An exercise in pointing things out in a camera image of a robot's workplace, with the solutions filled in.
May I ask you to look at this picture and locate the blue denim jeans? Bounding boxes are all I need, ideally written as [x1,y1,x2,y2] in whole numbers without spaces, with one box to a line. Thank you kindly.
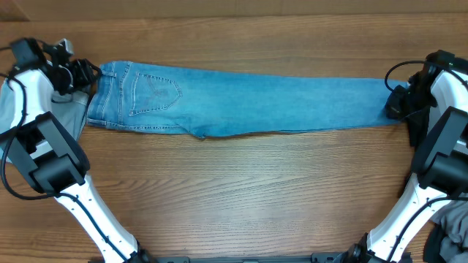
[88,61,391,138]

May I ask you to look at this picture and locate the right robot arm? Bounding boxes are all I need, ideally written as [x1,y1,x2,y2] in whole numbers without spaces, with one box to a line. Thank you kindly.
[311,50,467,262]

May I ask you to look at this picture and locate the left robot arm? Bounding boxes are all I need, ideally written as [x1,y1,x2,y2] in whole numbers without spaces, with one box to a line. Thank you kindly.
[1,38,154,263]

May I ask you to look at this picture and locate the folded light blue jeans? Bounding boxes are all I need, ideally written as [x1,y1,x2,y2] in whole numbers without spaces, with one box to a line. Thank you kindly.
[1,83,89,140]

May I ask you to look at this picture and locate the grey cargo pants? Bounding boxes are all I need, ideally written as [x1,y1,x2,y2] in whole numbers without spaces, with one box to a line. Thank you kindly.
[431,201,467,263]

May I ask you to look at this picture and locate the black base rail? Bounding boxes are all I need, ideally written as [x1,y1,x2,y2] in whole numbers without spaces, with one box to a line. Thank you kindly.
[87,251,414,263]

